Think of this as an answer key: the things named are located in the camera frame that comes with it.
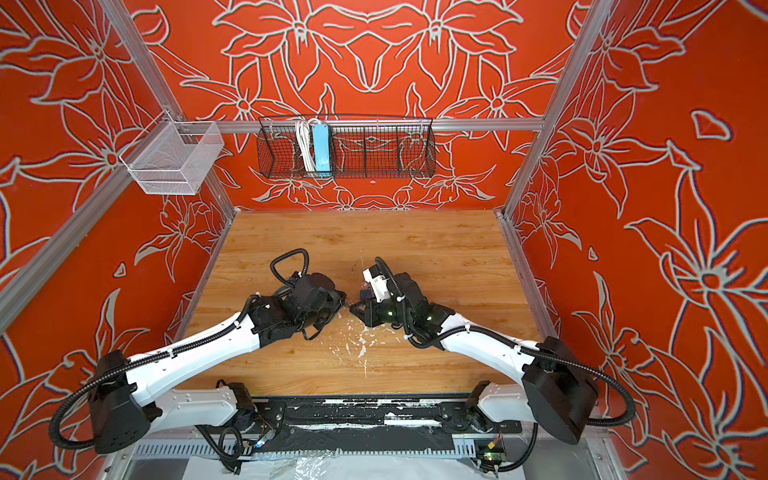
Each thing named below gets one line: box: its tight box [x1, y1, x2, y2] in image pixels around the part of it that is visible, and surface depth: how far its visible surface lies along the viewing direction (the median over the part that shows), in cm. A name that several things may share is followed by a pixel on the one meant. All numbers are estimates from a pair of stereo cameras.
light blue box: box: [312, 124, 331, 177], surface depth 91 cm
